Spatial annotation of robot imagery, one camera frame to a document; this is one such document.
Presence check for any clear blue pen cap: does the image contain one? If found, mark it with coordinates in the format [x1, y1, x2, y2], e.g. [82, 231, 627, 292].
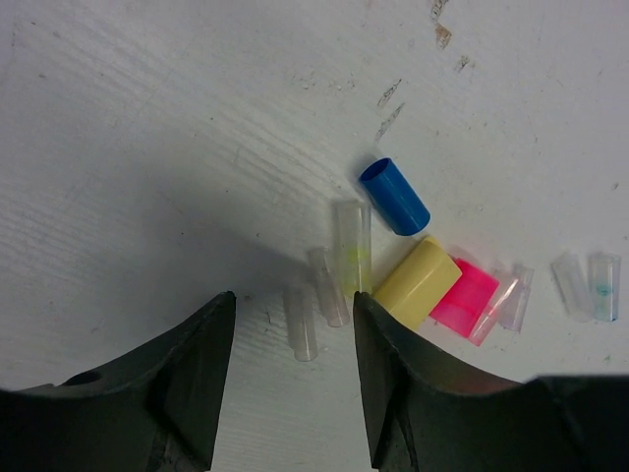
[588, 252, 621, 322]

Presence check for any pink highlighter cap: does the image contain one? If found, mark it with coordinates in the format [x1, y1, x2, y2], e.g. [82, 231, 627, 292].
[429, 258, 499, 337]

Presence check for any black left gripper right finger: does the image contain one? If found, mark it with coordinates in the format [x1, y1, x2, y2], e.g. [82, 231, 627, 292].
[353, 292, 628, 471]

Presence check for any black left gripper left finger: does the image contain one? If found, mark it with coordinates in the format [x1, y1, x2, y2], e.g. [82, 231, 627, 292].
[1, 292, 236, 471]

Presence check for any clear yellow-stained cap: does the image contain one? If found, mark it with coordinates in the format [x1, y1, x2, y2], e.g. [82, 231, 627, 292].
[334, 201, 372, 297]

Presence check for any yellow highlighter cap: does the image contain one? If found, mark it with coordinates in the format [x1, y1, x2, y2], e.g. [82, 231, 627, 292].
[373, 236, 462, 331]

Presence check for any clear pink-tinted cap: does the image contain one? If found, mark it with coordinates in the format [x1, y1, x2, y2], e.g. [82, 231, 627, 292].
[468, 271, 518, 346]

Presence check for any small blue pen cap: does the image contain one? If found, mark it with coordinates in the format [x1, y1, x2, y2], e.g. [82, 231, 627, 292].
[359, 157, 430, 236]

